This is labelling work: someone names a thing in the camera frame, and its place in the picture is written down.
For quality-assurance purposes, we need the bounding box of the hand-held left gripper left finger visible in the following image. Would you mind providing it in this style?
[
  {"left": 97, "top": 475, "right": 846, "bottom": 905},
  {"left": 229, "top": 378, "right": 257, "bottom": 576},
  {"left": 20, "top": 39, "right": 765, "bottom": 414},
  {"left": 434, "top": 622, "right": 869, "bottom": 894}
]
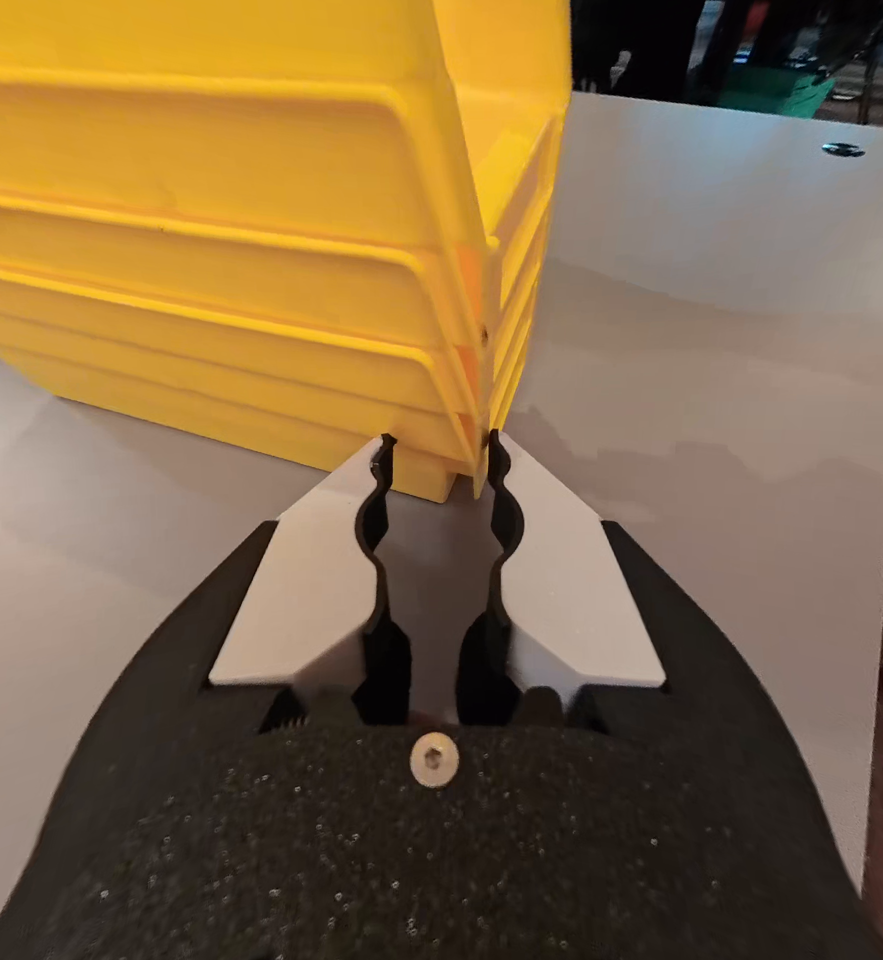
[{"left": 207, "top": 433, "right": 399, "bottom": 706}]

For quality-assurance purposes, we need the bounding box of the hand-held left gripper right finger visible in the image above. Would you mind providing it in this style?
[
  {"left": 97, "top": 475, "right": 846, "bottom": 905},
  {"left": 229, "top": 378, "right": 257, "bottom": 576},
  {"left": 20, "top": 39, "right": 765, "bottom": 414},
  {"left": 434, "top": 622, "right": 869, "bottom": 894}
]
[{"left": 486, "top": 429, "right": 668, "bottom": 706}]

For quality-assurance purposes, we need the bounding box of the yellow plastic storage bin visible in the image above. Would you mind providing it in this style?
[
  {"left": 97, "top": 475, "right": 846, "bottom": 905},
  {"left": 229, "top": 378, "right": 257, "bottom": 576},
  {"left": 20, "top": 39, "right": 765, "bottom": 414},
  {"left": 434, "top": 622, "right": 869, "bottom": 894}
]
[
  {"left": 0, "top": 255, "right": 540, "bottom": 421},
  {"left": 0, "top": 0, "right": 572, "bottom": 252},
  {"left": 0, "top": 300, "right": 519, "bottom": 504},
  {"left": 0, "top": 187, "right": 555, "bottom": 357}
]

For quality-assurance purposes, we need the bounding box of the grey desk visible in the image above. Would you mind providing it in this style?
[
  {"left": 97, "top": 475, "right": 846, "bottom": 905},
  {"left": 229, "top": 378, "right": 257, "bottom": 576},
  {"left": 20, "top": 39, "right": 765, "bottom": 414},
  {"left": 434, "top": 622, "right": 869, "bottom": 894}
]
[{"left": 0, "top": 90, "right": 883, "bottom": 894}]

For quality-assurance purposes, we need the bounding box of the green plastic object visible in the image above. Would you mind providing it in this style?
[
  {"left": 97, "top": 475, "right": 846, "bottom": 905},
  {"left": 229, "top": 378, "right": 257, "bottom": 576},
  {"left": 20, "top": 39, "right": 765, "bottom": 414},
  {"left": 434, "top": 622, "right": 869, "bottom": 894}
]
[{"left": 717, "top": 71, "right": 837, "bottom": 119}]

